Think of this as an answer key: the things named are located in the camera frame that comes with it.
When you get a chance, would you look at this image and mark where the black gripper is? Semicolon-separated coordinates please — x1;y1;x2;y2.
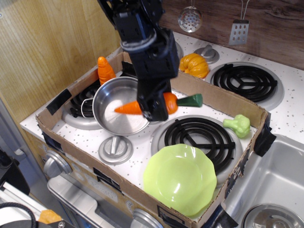
121;28;179;122

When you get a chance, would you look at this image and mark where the orange toy carrot green top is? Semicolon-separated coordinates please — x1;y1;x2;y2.
114;92;203;115

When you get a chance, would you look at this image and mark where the small steel pot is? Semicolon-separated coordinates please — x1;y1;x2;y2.
82;76;150;136

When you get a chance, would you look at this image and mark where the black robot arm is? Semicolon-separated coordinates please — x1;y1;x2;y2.
98;0;180;122

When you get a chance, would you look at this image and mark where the orange toy carrot tip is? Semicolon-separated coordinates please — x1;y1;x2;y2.
97;57;116;85

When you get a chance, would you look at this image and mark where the light green plastic plate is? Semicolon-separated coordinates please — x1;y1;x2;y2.
143;144;217;217

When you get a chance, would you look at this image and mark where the silver front stove knob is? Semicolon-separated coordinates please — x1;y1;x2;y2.
98;136;133;165

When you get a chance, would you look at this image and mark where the silver stove knob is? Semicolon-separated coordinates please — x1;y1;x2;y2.
194;45;219;64
98;136;133;165

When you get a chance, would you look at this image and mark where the orange toy pumpkin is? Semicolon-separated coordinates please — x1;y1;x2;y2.
179;53;209;78

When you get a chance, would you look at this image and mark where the front left black burner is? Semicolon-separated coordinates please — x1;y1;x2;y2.
62;80;101;130

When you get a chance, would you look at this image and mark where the silver back stove knob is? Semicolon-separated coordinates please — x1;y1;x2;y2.
194;45;219;64

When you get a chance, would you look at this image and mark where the front right black burner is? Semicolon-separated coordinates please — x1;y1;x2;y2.
151;115;243;188

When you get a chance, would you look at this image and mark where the brown cardboard fence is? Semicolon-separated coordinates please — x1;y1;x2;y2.
36;67;270;228

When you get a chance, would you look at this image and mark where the green toy broccoli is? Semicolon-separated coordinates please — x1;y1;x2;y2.
223;114;250;138

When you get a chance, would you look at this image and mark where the metal skimmer ladle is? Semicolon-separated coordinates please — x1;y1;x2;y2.
178;0;203;33

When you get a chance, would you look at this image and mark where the back right black burner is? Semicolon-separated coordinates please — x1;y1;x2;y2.
205;62;285;111

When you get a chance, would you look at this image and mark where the silver oven dial left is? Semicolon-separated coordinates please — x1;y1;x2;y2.
43;150;72;178

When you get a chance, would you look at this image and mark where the silver oven dial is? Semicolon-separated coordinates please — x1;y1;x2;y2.
130;209;163;228
43;150;72;178

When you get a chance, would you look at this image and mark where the silver oven dial right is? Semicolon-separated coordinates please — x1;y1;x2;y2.
130;209;163;228

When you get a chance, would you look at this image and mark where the metal slotted spatula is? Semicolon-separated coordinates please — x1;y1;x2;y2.
228;0;250;46

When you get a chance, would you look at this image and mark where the silver sink basin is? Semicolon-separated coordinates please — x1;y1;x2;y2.
225;135;304;228

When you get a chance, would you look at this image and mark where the orange cloth scrap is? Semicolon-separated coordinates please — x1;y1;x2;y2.
38;209;62;224

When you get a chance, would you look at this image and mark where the silver oven door handle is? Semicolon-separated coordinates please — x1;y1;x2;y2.
47;176;112;228

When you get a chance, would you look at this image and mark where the black cable loop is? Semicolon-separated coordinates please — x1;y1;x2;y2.
0;202;38;228

